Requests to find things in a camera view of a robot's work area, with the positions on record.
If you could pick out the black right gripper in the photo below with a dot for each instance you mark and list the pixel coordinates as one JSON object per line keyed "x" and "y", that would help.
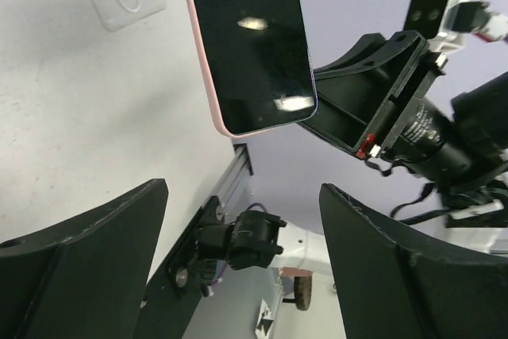
{"x": 368, "y": 113}

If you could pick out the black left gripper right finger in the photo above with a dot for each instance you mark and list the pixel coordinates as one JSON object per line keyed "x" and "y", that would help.
{"x": 395, "y": 282}

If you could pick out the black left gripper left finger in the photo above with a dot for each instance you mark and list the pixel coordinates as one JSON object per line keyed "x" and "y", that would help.
{"x": 85, "y": 276}

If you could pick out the phone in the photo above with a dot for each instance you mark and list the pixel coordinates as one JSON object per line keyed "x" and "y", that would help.
{"x": 255, "y": 63}

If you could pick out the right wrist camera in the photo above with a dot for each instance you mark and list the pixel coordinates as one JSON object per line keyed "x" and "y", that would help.
{"x": 446, "y": 23}

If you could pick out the aluminium front rail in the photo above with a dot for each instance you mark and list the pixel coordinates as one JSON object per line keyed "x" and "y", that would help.
{"x": 231, "y": 180}

